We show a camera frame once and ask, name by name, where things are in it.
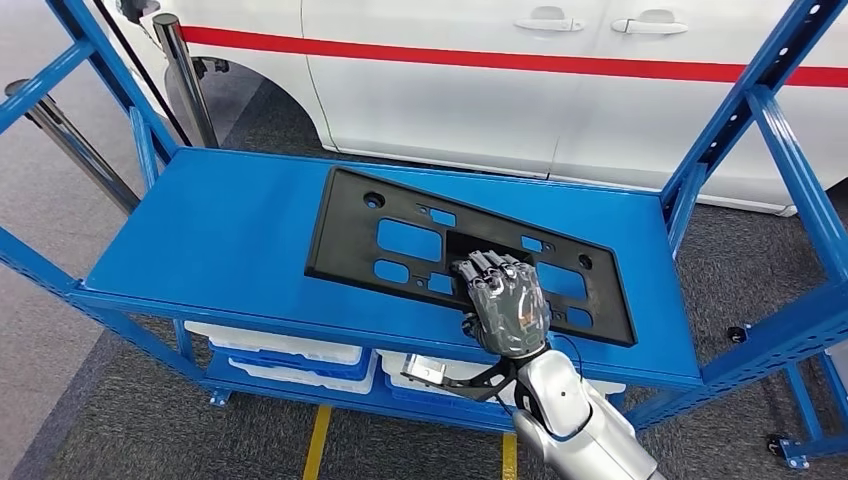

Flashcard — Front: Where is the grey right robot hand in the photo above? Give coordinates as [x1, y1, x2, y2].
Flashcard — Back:
[452, 249, 552, 359]

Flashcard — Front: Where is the black plastic plate part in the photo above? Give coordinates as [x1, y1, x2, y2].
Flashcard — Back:
[304, 166, 637, 348]

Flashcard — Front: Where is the blue metal shelf rack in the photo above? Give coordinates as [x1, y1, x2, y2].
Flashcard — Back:
[0, 0, 848, 435]

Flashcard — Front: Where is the blue plastic bin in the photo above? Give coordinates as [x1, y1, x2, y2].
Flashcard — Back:
[208, 341, 372, 382]
[386, 384, 515, 419]

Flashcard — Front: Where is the white car with red stripe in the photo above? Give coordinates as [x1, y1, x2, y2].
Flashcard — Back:
[99, 0, 848, 218]

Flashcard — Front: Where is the blue rack with caster wheels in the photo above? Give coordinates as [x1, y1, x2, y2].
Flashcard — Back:
[727, 323, 848, 472]

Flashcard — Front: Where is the black barrier belt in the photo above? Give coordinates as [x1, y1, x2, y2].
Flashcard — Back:
[91, 0, 193, 147]

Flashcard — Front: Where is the black camera bracket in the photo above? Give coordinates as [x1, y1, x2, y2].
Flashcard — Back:
[420, 357, 521, 404]

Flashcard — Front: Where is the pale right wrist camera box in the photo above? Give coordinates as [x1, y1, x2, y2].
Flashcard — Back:
[402, 352, 453, 389]

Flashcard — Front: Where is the chrome stanchion post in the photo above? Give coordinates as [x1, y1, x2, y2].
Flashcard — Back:
[152, 13, 220, 148]
[5, 79, 142, 215]

